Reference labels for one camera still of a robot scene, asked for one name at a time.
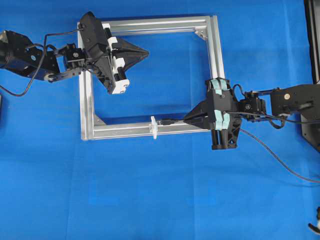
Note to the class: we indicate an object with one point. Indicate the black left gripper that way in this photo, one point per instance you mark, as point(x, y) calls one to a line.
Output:
point(101, 54)

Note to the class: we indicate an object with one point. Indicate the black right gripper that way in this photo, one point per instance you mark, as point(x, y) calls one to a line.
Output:
point(218, 114)

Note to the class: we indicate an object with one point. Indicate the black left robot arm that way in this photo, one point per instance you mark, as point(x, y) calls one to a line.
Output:
point(45, 62)

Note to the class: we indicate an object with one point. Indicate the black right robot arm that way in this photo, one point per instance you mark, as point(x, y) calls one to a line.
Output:
point(276, 105)

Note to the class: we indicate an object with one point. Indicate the white zip tie loop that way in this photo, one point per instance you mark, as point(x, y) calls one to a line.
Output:
point(153, 127)

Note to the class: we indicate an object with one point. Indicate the black stand at right edge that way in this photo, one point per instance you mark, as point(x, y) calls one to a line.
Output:
point(312, 75)

